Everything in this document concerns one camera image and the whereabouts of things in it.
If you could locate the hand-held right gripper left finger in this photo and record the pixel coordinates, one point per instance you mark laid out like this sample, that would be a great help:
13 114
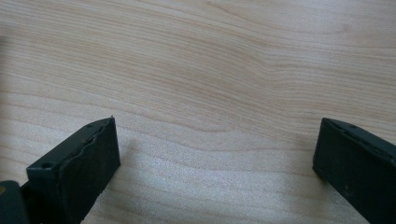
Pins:
81 166

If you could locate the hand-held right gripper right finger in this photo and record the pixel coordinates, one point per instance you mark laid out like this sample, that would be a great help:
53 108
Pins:
358 169

